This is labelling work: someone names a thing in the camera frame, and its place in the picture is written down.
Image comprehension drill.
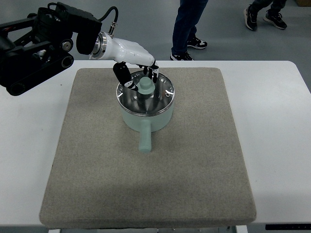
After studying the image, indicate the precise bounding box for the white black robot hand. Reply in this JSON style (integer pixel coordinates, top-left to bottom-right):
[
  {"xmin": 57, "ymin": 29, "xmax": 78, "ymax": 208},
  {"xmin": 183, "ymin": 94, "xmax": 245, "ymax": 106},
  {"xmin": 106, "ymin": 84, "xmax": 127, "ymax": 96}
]
[{"xmin": 101, "ymin": 33, "xmax": 159, "ymax": 91}]

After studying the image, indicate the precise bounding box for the glass lid with green knob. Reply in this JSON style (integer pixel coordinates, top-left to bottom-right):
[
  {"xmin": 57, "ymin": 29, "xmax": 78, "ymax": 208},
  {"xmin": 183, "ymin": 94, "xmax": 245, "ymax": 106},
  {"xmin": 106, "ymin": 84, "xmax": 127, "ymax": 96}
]
[{"xmin": 116, "ymin": 71, "xmax": 174, "ymax": 117}]

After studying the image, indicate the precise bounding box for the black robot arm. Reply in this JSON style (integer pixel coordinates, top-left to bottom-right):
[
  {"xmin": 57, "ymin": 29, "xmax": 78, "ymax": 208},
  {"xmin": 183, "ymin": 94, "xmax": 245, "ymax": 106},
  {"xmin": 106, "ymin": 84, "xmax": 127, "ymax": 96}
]
[{"xmin": 0, "ymin": 2, "xmax": 103, "ymax": 96}]

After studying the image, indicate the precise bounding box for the mint green saucepan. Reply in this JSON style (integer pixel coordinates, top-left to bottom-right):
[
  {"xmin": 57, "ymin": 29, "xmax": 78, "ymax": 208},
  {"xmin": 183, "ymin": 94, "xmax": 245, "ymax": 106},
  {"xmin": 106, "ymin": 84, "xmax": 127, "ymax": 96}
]
[{"xmin": 120, "ymin": 102, "xmax": 174, "ymax": 153}]

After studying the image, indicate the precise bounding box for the person in dark jeans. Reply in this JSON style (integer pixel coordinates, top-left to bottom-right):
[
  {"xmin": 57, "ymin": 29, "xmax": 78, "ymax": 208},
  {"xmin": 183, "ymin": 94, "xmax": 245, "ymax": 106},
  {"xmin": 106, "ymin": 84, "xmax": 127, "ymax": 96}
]
[{"xmin": 170, "ymin": 0, "xmax": 208, "ymax": 61}]

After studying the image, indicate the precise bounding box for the grey felt mat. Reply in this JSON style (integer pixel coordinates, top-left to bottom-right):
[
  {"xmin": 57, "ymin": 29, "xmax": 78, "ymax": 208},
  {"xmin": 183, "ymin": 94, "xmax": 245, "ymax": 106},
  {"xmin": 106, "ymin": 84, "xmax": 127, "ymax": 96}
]
[{"xmin": 39, "ymin": 67, "xmax": 257, "ymax": 229}]

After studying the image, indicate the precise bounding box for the cardboard box corner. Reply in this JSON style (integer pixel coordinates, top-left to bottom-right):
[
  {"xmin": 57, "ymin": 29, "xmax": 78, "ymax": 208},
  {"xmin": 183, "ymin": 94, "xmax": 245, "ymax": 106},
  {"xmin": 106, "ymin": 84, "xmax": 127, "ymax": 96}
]
[{"xmin": 295, "ymin": 0, "xmax": 311, "ymax": 7}]

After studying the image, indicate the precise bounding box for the black control panel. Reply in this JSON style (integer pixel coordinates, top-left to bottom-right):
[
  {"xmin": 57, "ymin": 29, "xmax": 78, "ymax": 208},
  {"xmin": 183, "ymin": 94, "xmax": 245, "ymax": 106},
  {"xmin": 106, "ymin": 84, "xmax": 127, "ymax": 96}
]
[{"xmin": 265, "ymin": 224, "xmax": 311, "ymax": 231}]

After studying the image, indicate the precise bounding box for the black cable with connector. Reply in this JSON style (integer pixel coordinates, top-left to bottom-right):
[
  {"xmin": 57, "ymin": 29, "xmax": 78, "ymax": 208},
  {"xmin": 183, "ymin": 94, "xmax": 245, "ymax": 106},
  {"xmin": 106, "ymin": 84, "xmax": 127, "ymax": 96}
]
[{"xmin": 96, "ymin": 6, "xmax": 119, "ymax": 36}]

